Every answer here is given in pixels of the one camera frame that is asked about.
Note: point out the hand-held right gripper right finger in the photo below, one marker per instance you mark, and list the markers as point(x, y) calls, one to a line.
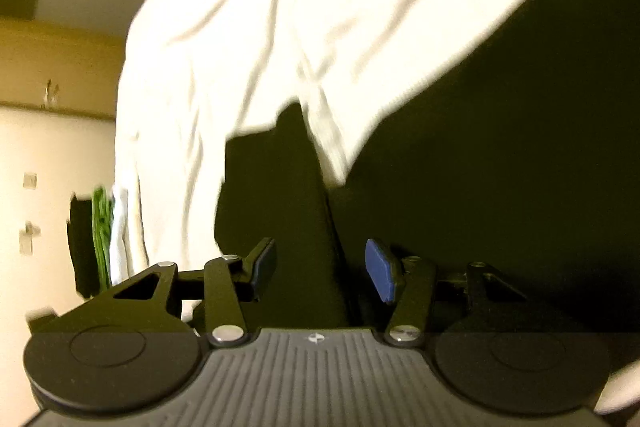
point(381, 271)

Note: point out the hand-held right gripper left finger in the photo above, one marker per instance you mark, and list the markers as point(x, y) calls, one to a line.
point(264, 269)

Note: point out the black pants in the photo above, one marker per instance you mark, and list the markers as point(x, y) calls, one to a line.
point(500, 132)

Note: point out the green folded garment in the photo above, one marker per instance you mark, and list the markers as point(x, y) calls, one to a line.
point(102, 232)

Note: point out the black folded garment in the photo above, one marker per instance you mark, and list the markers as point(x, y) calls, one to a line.
point(82, 247)

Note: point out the white bed cover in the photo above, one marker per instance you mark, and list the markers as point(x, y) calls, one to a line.
point(250, 32)

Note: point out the small metal wall fixture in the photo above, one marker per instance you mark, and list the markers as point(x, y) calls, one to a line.
point(29, 237)

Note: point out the wall switch plate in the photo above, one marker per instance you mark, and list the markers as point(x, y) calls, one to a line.
point(30, 180)

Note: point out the wall hooks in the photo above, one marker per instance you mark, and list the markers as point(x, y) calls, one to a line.
point(51, 94)

